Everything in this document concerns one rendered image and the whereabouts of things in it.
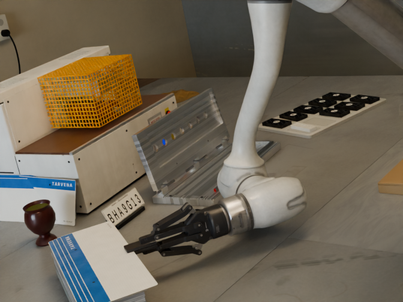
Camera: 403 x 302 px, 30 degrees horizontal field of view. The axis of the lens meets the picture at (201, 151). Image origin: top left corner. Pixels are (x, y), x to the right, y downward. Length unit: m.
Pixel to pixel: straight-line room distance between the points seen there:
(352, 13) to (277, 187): 0.45
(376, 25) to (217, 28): 3.39
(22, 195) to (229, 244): 0.74
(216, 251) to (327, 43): 2.86
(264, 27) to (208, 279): 0.57
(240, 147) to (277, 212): 0.21
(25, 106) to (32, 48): 1.84
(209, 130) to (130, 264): 0.89
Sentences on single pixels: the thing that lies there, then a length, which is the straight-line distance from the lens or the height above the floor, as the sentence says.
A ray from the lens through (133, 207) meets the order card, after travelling 2.13.
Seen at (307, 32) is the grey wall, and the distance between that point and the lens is 4.58.
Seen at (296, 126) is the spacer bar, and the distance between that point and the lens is 2.55.
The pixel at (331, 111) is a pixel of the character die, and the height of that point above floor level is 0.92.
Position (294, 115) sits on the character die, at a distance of 2.67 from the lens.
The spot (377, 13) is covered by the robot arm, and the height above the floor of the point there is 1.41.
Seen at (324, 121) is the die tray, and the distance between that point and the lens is 2.59.
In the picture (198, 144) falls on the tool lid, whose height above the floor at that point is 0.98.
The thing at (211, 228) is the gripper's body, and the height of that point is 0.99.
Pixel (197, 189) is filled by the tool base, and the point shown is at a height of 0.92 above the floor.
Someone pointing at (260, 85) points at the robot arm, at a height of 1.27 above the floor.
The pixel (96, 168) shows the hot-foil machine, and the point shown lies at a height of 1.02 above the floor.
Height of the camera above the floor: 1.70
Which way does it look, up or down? 18 degrees down
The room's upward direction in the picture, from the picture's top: 11 degrees counter-clockwise
